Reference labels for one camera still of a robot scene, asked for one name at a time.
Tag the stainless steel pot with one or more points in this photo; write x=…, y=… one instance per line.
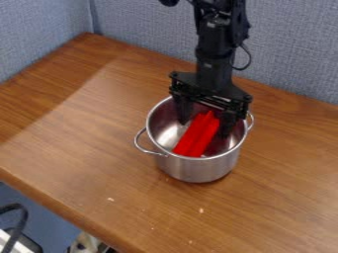
x=158, y=138

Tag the white object under table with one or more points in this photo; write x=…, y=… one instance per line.
x=89, y=244

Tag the red rectangular block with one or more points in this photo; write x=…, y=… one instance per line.
x=198, y=135

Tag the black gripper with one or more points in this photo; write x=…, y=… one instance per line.
x=210, y=85

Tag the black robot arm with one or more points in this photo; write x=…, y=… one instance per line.
x=222, y=29

